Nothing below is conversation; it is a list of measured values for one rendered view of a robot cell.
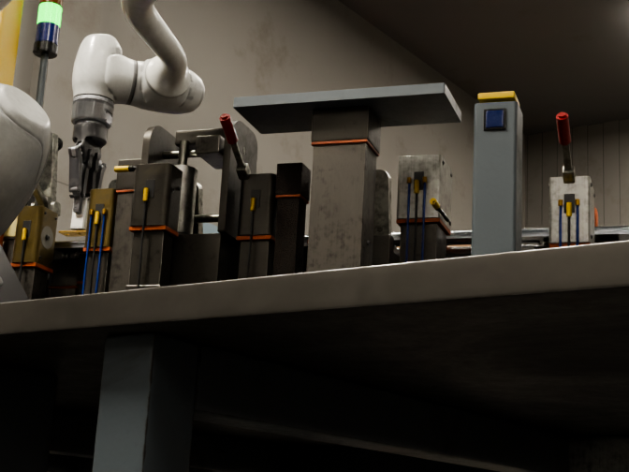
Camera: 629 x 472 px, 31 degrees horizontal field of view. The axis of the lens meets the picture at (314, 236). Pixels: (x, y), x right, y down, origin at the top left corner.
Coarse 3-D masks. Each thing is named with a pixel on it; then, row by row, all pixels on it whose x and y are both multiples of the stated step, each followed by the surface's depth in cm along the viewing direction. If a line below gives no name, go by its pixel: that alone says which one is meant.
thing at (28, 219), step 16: (32, 208) 229; (32, 224) 228; (48, 224) 231; (16, 240) 228; (32, 240) 227; (48, 240) 230; (16, 256) 227; (32, 256) 226; (48, 256) 230; (16, 272) 228; (32, 272) 226; (48, 272) 231; (32, 288) 226
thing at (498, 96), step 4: (496, 92) 187; (500, 92) 187; (504, 92) 187; (508, 92) 186; (512, 92) 186; (480, 96) 188; (484, 96) 187; (488, 96) 187; (492, 96) 187; (496, 96) 187; (500, 96) 187; (504, 96) 186; (508, 96) 186; (512, 96) 186; (516, 96) 188; (480, 100) 188; (484, 100) 188; (488, 100) 188; (492, 100) 188; (496, 100) 188; (500, 100) 188; (504, 100) 187; (508, 100) 187; (512, 100) 187; (516, 100) 188
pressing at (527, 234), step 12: (600, 228) 203; (612, 228) 203; (624, 228) 202; (396, 240) 219; (456, 240) 217; (468, 240) 216; (528, 240) 214; (540, 240) 213; (624, 240) 210; (60, 252) 245; (72, 252) 244; (84, 252) 243; (396, 252) 228; (456, 252) 226; (468, 252) 225
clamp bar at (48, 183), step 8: (56, 136) 237; (56, 144) 237; (56, 152) 236; (48, 160) 235; (56, 160) 236; (48, 168) 235; (56, 168) 236; (48, 176) 235; (56, 176) 236; (40, 184) 235; (48, 184) 234; (56, 184) 236; (48, 192) 234; (48, 200) 234; (48, 208) 234
